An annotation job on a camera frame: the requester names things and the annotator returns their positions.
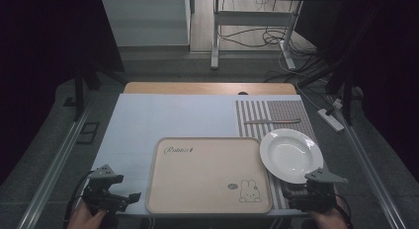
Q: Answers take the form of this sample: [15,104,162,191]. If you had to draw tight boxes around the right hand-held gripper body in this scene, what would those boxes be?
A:
[286,167,349,214]

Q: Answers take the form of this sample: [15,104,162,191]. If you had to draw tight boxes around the black square floor frame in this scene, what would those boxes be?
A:
[76,121,101,145]

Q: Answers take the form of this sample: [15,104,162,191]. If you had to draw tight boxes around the grey striped placemat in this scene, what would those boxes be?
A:
[234,99,327,211]

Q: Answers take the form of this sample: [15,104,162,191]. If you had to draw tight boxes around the wooden table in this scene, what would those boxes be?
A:
[123,81,298,96]

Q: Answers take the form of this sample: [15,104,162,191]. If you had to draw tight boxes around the aluminium rail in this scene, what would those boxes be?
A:
[341,121,408,229]
[17,105,97,229]

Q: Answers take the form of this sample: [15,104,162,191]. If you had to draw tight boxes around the wooden-handled table knife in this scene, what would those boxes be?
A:
[243,117,301,125]

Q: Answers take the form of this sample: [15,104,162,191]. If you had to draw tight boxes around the person's left hand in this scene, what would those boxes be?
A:
[66,201,109,229]

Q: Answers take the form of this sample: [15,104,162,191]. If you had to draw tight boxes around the black metal stand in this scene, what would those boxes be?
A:
[324,57,355,126]

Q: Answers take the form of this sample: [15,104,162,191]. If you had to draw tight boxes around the person's right hand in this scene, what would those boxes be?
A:
[308,203,350,229]

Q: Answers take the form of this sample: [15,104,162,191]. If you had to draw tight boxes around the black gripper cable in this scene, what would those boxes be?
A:
[333,191,355,229]
[62,170,96,225]

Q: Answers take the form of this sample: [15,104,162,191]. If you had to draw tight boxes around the pale blue table mat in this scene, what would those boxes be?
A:
[84,93,304,217]

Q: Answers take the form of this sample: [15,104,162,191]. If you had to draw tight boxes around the white power cable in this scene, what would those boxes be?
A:
[294,82,330,115]

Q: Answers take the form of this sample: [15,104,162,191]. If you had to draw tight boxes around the white power strip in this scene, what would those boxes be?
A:
[316,108,346,133]

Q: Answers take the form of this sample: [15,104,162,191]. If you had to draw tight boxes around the white cabinet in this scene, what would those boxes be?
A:
[101,0,193,48]

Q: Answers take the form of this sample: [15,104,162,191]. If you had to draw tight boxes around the black floor cables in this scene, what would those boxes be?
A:
[218,26,320,83]

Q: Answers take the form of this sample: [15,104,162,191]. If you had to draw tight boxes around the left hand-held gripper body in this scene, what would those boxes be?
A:
[81,164,130,214]

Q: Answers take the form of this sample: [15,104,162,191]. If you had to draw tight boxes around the beige tray with rabbit print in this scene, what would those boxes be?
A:
[145,136,274,215]

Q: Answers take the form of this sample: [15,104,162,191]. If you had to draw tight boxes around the white plate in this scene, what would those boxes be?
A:
[259,127,325,186]

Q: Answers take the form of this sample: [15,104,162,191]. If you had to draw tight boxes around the white desk frame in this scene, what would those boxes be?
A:
[209,0,303,72]

